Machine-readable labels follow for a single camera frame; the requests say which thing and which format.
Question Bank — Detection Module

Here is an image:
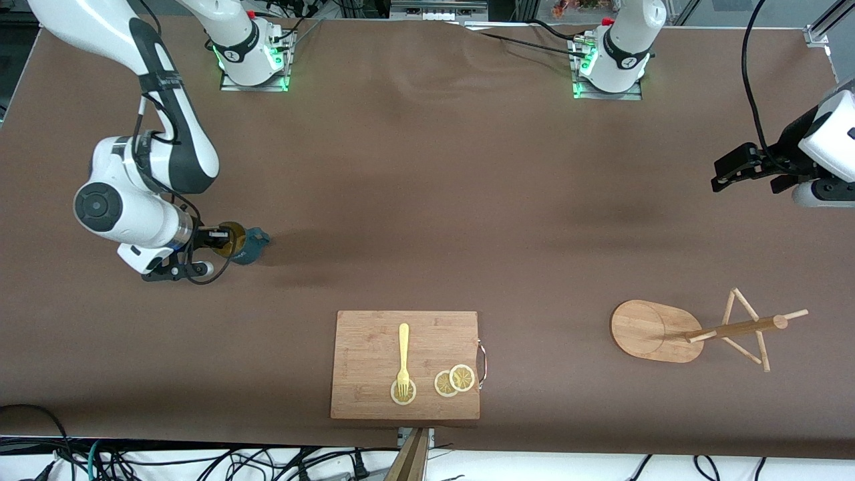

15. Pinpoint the teal cup with yellow inside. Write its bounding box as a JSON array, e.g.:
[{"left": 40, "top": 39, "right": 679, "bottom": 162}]
[{"left": 219, "top": 222, "right": 272, "bottom": 266}]

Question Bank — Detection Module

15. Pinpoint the wooden cup rack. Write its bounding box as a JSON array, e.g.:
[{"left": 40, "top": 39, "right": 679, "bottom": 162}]
[{"left": 610, "top": 287, "right": 810, "bottom": 373}]

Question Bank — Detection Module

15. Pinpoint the wooden cutting board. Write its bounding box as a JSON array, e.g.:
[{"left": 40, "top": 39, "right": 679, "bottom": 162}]
[{"left": 330, "top": 310, "right": 488, "bottom": 421}]

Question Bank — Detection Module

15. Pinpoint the yellow plastic fork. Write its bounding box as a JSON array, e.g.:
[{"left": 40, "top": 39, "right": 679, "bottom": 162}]
[{"left": 396, "top": 323, "right": 411, "bottom": 399}]

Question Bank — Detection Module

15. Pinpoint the brown table cover mat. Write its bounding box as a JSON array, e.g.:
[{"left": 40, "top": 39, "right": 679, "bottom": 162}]
[{"left": 0, "top": 12, "right": 855, "bottom": 460}]

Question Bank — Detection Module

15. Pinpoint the orange red decoration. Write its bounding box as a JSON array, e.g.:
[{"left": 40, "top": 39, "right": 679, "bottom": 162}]
[{"left": 552, "top": 0, "right": 605, "bottom": 19}]

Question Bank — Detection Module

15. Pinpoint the grey power strip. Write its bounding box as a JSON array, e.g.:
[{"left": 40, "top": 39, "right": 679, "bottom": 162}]
[{"left": 389, "top": 0, "right": 490, "bottom": 22}]

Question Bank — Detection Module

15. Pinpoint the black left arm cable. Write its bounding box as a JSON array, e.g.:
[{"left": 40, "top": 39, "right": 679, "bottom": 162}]
[{"left": 741, "top": 0, "right": 796, "bottom": 176}]

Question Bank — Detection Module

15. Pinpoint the aluminium frame corner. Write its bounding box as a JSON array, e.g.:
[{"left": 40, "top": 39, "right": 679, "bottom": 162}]
[{"left": 805, "top": 0, "right": 855, "bottom": 49}]

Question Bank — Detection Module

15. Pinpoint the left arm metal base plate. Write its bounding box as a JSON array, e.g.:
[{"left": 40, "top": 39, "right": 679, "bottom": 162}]
[{"left": 571, "top": 37, "right": 643, "bottom": 101}]

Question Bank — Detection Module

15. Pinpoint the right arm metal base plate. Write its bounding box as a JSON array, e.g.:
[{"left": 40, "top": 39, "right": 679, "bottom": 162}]
[{"left": 219, "top": 30, "right": 297, "bottom": 92}]

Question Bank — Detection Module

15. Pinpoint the short black table cable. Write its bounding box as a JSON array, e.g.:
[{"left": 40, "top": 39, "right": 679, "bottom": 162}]
[{"left": 531, "top": 19, "right": 583, "bottom": 42}]

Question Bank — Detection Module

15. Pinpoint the black looped floor cable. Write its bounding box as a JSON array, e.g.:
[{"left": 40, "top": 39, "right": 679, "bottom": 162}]
[{"left": 0, "top": 404, "right": 75, "bottom": 481}]

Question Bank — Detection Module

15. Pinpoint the long black table cable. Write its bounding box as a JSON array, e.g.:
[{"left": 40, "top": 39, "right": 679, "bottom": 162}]
[{"left": 476, "top": 30, "right": 592, "bottom": 59}]

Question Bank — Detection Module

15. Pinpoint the wooden post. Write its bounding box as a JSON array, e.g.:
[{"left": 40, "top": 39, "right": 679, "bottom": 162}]
[{"left": 384, "top": 428, "right": 430, "bottom": 481}]

